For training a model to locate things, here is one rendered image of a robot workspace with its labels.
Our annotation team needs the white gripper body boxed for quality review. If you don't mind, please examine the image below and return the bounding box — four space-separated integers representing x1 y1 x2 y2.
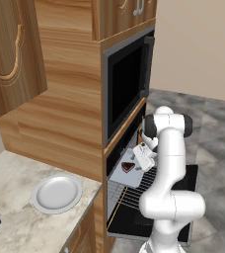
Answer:
132 142 157 173

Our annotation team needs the dark brown cake slice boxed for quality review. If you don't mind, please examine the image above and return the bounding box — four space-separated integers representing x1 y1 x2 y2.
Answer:
120 160 136 174

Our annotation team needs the black oven door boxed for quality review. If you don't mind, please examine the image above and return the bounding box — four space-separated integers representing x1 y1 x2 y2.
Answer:
106 163 199 247

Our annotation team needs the black built-in microwave oven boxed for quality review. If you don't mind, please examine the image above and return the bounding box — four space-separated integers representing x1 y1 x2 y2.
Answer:
102 27 156 147

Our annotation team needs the tall wooden oven cabinet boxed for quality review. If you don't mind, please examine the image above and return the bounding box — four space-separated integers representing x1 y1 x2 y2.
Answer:
0 0 159 253

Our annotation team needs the white round plate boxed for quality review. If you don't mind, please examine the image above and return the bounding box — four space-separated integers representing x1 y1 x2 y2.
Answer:
31 174 83 215

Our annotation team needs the wooden cupboard door above microwave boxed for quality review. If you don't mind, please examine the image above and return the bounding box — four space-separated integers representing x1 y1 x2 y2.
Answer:
91 0 158 42

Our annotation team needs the grey baking tray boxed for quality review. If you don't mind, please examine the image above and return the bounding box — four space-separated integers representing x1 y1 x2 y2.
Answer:
110 147 152 190

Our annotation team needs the wooden base cupboard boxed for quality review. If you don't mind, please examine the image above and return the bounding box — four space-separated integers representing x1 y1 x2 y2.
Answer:
62 188 107 253

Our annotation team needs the metal wire oven rack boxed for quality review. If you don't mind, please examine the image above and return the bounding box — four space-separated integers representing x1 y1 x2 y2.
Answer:
107 164 158 212

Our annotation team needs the black microwave door handle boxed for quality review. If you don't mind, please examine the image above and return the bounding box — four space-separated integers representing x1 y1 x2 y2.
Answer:
139 36 155 99

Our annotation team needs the silver curved cupboard handle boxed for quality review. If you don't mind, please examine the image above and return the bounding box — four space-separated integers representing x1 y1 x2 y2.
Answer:
132 0 147 17

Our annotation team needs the wooden wall cupboard door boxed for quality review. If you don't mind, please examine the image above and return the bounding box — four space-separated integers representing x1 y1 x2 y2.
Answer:
0 0 49 126

